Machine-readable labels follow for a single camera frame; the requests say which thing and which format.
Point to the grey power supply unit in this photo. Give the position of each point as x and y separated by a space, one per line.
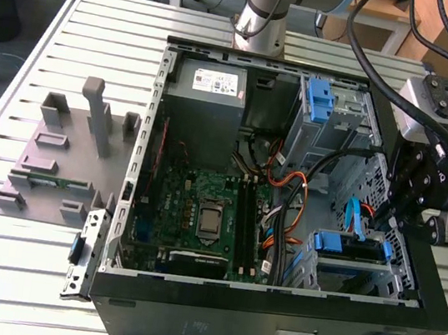
200 130

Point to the black RAM slot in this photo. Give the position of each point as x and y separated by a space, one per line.
242 225
253 226

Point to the black graphics card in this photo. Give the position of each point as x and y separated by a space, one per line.
197 261

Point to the blue rear port connector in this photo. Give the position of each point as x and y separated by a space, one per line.
77 248

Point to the black PC case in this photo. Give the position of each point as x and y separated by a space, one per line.
226 323

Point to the green motherboard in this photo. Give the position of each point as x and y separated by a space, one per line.
180 194

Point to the metal drive cage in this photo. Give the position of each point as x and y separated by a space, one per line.
338 138

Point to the silver CPU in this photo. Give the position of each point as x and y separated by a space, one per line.
210 221

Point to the CPU socket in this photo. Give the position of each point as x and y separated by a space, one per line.
212 206

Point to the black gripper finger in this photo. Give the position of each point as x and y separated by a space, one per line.
421 228
409 182

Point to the hard disk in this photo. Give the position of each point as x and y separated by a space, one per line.
327 242

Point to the grey parts rack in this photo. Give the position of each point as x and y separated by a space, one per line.
65 156

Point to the blue plastic drive latch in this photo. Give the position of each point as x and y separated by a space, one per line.
320 99

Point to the metal disk bay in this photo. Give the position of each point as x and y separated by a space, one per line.
361 264

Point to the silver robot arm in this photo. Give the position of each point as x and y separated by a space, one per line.
261 34

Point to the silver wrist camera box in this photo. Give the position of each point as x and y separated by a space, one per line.
412 124

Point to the green RAM stick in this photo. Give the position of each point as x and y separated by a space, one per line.
57 183

